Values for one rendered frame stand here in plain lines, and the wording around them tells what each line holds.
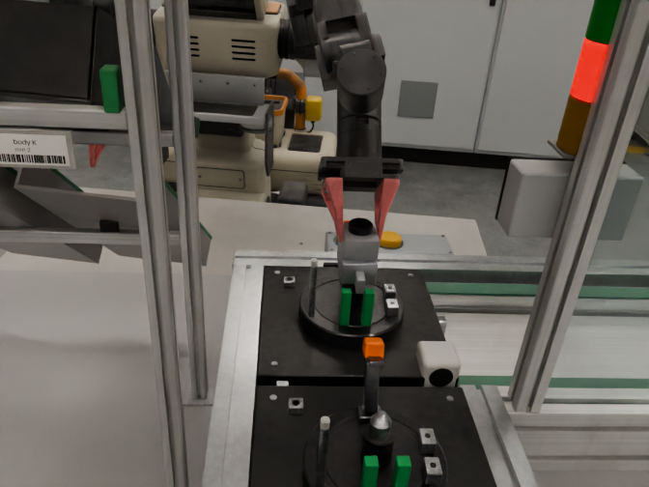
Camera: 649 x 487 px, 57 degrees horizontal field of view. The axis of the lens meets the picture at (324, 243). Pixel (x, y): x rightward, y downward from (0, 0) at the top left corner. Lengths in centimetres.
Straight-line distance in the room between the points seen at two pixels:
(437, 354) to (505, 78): 318
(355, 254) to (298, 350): 14
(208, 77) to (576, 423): 101
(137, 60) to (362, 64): 32
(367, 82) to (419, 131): 316
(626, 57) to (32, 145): 47
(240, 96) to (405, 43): 240
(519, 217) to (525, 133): 335
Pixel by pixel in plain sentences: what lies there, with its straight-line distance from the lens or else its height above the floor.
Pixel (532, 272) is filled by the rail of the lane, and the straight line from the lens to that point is 101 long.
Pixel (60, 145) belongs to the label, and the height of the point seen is 128.
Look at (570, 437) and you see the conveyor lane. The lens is 80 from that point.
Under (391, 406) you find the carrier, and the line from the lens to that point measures 69.
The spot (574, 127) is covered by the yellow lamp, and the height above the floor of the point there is 129.
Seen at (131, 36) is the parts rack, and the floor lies 136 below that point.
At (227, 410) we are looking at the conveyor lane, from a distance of 69.
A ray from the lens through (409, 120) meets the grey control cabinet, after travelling 382.
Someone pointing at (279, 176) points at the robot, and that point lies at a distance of 175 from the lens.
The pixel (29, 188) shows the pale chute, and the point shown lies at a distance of 67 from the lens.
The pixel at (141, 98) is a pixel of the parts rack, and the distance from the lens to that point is 46.
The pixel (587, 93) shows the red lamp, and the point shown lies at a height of 132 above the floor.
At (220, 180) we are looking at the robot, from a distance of 150.
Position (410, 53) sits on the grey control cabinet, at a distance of 372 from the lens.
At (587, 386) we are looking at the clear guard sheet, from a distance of 77.
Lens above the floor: 145
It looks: 30 degrees down
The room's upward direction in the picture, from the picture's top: 4 degrees clockwise
